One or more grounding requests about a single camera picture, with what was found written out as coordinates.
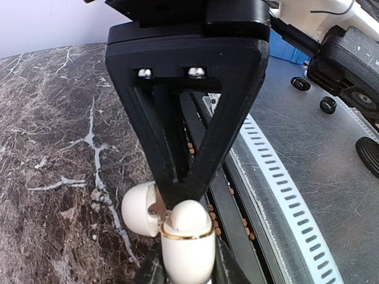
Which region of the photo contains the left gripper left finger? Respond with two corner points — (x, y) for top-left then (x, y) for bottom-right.
(134, 256), (166, 284)

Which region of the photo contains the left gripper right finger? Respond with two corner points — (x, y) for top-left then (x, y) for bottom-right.
(214, 238), (250, 284)

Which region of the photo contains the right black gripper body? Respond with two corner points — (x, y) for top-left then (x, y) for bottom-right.
(104, 1), (270, 44)

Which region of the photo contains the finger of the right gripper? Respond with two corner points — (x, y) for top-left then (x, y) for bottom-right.
(105, 38), (269, 208)
(132, 84), (191, 183)

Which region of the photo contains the beige gold-rimmed charging case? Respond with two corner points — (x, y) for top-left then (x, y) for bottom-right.
(121, 182), (216, 283)

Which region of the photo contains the white stem earbud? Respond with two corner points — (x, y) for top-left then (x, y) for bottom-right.
(170, 200), (212, 237)

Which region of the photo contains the blue plastic bin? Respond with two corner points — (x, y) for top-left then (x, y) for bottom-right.
(269, 30), (310, 65)

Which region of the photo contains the black front table rail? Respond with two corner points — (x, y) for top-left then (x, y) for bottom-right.
(177, 91), (285, 284)

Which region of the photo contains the white slotted cable duct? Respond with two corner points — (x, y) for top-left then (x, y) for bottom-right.
(204, 91), (344, 284)

